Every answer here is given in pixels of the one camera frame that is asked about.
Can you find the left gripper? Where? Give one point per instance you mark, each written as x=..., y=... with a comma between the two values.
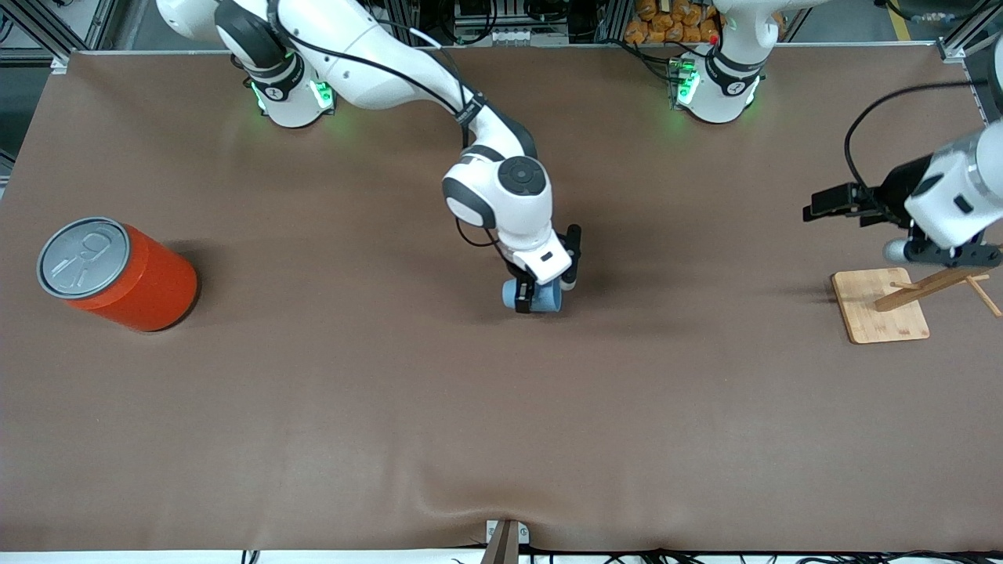
x=898, y=190

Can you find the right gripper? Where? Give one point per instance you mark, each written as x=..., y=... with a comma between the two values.
x=573, y=258

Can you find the light blue cup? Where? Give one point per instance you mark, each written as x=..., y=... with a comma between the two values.
x=546, y=298

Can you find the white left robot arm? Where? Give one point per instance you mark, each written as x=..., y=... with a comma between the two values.
x=721, y=94

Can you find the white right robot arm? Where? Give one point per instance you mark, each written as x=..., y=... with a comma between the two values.
x=501, y=196

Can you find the brown table mat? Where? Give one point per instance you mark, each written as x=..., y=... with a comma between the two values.
x=501, y=407

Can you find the wooden mug rack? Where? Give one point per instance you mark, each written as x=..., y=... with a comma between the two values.
x=881, y=313

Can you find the brown flat bar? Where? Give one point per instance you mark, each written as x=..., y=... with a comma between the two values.
x=501, y=548

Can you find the orange snack packets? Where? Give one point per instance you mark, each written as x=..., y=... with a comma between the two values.
x=666, y=23

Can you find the large orange can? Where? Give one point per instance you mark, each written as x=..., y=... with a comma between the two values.
x=133, y=282

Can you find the aluminium frame profile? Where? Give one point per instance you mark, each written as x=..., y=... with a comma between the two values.
x=972, y=31
x=47, y=27

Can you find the metal clamp bracket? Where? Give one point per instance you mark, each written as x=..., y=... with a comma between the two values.
x=523, y=533

